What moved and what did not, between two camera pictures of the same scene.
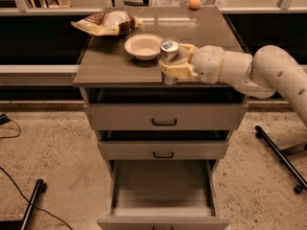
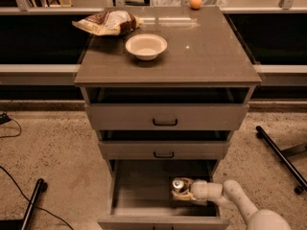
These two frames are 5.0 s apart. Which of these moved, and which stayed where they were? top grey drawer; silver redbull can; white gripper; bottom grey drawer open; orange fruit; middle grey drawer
Moved: white gripper; silver redbull can
Stayed: bottom grey drawer open; middle grey drawer; top grey drawer; orange fruit
